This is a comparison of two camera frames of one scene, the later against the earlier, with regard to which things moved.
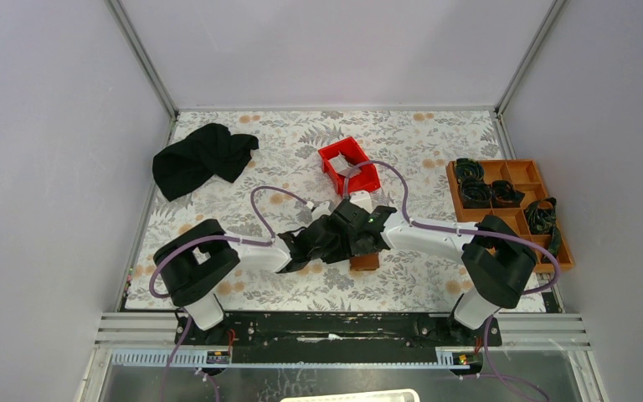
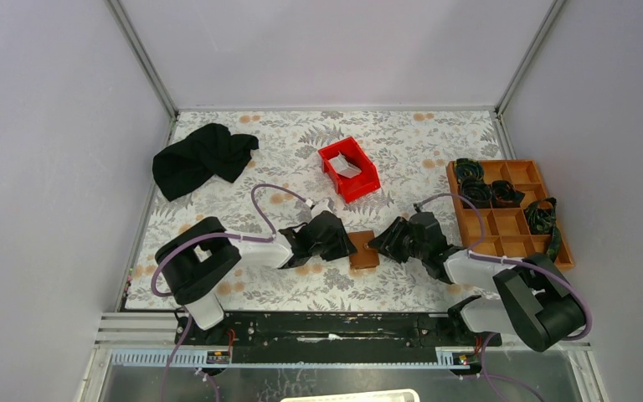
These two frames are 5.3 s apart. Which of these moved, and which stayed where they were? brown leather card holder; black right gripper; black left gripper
Moved: black right gripper
Stayed: black left gripper; brown leather card holder
